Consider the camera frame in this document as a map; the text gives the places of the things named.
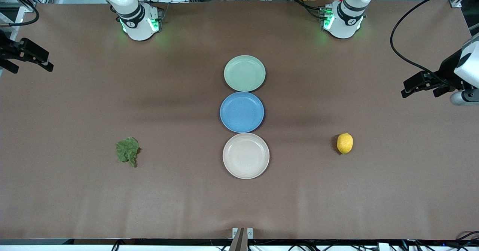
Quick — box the yellow lemon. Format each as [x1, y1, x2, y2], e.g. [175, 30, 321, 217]
[336, 132, 354, 155]

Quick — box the green lettuce leaf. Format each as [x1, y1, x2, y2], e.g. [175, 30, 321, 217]
[116, 137, 141, 168]

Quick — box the light green plate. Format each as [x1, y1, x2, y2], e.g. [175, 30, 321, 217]
[224, 55, 266, 92]

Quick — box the blue plate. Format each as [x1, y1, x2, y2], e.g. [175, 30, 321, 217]
[220, 92, 265, 133]

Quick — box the beige plate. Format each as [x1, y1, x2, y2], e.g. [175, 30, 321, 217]
[222, 132, 270, 180]

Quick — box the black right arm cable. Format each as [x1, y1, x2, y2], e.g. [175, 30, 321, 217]
[0, 0, 40, 27]

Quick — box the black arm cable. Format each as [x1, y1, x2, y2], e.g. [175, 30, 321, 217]
[0, 0, 40, 27]
[390, 0, 479, 84]

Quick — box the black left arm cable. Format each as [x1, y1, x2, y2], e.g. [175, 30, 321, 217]
[390, 0, 479, 84]

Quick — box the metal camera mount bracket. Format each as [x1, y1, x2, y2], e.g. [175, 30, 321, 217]
[232, 227, 254, 251]

